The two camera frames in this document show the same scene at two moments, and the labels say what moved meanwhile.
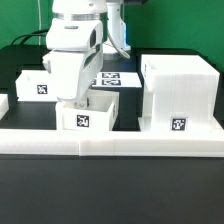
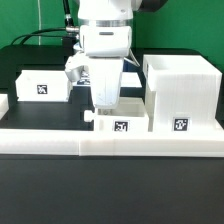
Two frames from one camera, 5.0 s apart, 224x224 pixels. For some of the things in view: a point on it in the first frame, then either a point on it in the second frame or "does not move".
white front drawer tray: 98,114 → 134,114
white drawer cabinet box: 181,92 does not move
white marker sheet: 117,80 does not move
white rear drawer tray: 35,86 does not move
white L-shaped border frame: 146,142 does not move
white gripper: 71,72 → 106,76
